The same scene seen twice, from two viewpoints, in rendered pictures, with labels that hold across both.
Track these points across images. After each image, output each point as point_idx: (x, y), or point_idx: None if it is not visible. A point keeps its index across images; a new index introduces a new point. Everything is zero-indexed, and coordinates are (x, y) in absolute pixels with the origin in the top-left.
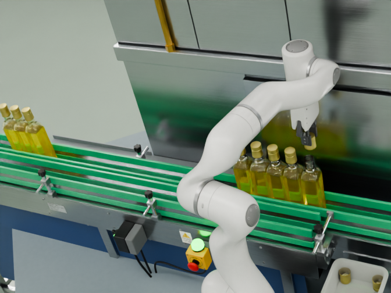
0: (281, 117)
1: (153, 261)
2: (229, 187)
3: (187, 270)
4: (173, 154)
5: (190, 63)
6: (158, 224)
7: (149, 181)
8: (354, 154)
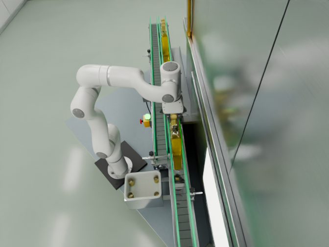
0: (193, 103)
1: None
2: (85, 95)
3: None
4: (187, 84)
5: (188, 47)
6: None
7: None
8: (199, 148)
